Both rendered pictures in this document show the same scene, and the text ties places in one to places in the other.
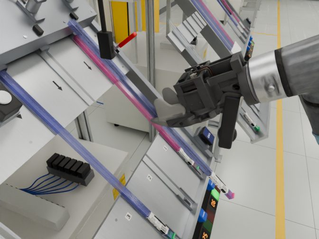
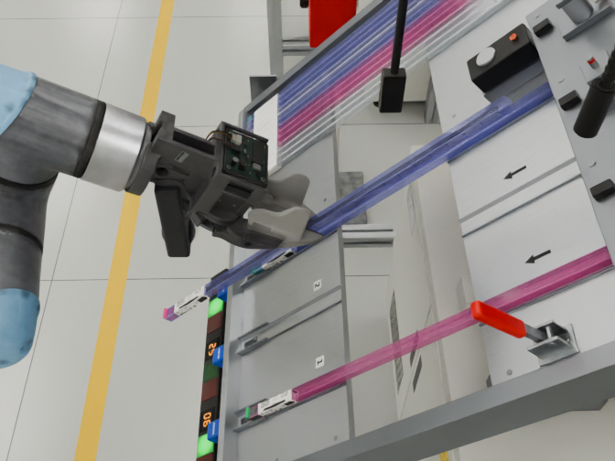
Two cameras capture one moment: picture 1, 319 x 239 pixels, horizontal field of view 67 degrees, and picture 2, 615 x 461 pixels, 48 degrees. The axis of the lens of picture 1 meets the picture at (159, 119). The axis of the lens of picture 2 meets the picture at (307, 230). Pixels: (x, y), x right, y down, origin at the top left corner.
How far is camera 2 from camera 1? 90 cm
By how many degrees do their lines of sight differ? 89
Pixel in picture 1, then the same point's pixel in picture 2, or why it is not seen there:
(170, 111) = (276, 186)
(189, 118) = not seen: hidden behind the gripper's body
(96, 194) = (452, 374)
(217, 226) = not seen: outside the picture
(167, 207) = (275, 293)
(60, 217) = (462, 289)
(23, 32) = (569, 79)
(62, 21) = (594, 159)
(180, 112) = not seen: hidden behind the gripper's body
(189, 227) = (235, 305)
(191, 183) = (253, 378)
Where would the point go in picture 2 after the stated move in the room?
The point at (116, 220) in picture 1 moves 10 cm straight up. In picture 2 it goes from (324, 198) to (326, 148)
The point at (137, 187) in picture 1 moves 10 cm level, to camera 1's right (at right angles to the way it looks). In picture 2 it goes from (325, 252) to (253, 277)
